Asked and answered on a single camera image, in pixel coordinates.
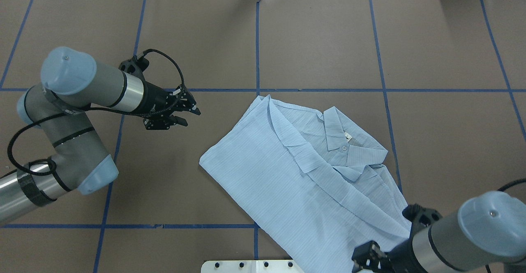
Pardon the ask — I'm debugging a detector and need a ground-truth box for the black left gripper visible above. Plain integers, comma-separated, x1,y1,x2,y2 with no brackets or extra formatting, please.
142,82,201,130

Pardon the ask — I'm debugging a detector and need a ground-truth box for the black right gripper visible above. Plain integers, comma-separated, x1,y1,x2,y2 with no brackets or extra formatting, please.
352,241,415,273

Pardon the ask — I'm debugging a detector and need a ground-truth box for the light blue button-up shirt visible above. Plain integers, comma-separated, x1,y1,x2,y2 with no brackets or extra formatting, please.
199,96,410,273

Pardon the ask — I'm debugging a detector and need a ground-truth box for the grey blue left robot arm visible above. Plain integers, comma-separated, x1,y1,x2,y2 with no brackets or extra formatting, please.
0,46,201,225

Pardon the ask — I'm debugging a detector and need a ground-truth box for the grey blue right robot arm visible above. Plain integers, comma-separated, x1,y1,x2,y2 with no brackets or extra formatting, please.
352,191,526,273

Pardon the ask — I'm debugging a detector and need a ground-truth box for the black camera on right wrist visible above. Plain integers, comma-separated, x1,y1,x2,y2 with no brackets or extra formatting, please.
402,204,442,238

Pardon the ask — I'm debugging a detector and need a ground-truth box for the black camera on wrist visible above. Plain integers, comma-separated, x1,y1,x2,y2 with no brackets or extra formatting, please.
118,56,150,81
402,204,442,238

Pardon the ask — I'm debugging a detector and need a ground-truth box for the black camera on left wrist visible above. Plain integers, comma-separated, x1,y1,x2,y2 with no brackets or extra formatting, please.
118,56,150,81

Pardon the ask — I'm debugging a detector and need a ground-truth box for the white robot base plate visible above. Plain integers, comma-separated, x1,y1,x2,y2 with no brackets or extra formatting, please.
201,260,304,273

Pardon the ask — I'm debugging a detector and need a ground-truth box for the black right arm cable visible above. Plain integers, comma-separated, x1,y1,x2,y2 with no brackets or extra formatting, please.
497,178,526,192

